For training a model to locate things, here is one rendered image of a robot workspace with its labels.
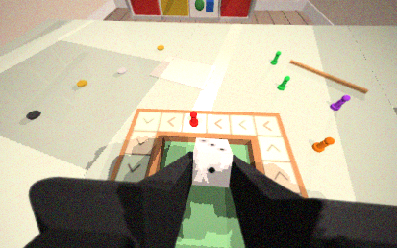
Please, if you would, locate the brown wooden stick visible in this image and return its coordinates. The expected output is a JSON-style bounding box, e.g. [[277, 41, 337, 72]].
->
[[290, 61, 369, 94]]

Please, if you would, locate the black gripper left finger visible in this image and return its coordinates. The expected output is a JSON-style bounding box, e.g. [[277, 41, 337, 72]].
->
[[29, 152, 193, 248]]

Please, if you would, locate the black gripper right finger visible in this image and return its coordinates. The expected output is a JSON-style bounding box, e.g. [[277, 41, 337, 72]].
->
[[229, 155, 397, 248]]

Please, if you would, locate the purple pawn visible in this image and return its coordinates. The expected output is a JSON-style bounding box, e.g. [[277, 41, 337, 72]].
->
[[330, 95, 351, 111]]

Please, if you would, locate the green pawn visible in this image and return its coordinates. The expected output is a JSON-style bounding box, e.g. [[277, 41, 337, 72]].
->
[[277, 76, 290, 91], [270, 52, 282, 65]]

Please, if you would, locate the red pawn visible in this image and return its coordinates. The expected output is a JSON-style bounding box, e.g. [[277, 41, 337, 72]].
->
[[189, 112, 198, 127]]

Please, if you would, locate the white die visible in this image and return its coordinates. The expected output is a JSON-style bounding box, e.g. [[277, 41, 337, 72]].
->
[[192, 137, 233, 187]]

